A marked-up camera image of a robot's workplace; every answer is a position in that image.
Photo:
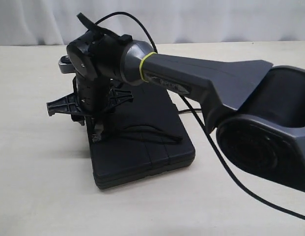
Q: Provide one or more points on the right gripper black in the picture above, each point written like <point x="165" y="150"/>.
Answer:
<point x="92" y="99"/>

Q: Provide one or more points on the black plastic carrying case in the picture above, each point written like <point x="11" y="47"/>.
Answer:
<point x="148" y="138"/>

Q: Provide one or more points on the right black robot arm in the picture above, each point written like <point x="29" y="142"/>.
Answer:
<point x="256" y="109"/>

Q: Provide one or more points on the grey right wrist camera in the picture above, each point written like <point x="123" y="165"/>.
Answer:
<point x="65" y="65"/>

